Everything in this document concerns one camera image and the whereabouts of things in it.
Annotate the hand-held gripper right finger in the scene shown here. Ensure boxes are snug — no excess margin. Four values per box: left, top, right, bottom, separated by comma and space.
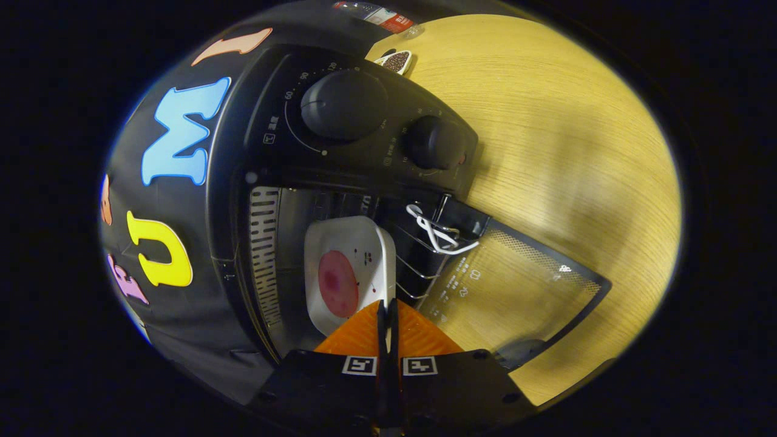
388, 297, 538, 435

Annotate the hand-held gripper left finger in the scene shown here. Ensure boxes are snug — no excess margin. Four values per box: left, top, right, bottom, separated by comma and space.
252, 299, 390, 435

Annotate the pink round food slice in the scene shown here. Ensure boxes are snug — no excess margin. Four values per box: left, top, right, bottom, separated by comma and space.
317, 250, 359, 319

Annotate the white square plate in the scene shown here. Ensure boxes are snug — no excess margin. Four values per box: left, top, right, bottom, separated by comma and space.
304, 215, 397, 337

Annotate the black toaster oven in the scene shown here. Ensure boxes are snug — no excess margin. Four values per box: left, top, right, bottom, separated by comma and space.
206, 44, 612, 372

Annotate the white divided dish of beans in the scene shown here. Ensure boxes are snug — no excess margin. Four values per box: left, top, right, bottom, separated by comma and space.
373, 50, 413, 76

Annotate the clear water bottle red label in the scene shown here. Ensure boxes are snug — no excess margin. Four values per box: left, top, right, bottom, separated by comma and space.
333, 1, 426, 38

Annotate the white cord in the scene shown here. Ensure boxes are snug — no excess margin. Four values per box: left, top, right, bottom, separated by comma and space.
405, 203, 480, 256

